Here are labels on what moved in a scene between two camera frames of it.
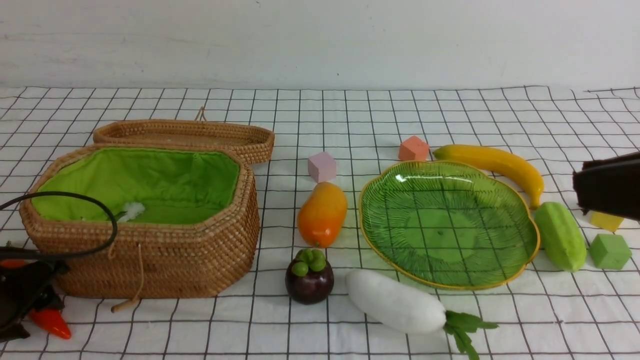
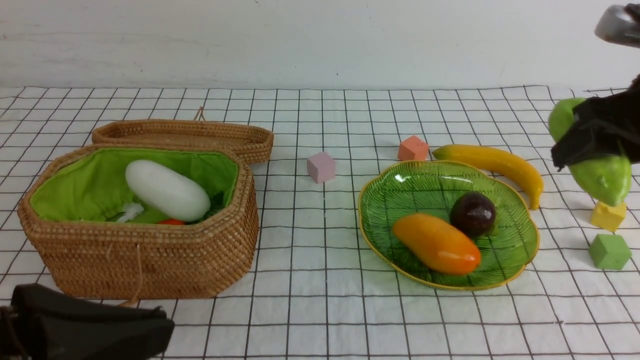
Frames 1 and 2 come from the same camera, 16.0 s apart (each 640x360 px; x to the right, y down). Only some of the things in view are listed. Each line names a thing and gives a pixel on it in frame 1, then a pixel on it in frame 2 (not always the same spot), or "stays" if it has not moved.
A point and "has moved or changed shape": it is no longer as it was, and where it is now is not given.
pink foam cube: x=322 y=167 stays
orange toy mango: x=321 y=214 → x=437 y=244
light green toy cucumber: x=561 y=237 has moved or changed shape
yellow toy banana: x=496 y=161 stays
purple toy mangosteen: x=309 y=277 → x=473 y=212
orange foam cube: x=413 y=149 stays
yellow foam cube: x=605 y=221 stays
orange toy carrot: x=53 y=321 has moved or changed shape
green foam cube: x=610 y=251 stays
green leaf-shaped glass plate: x=446 y=225 stays
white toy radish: x=392 y=305 → x=166 y=191
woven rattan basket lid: x=255 y=142 stays
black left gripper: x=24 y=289 → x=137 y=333
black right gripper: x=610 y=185 → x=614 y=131
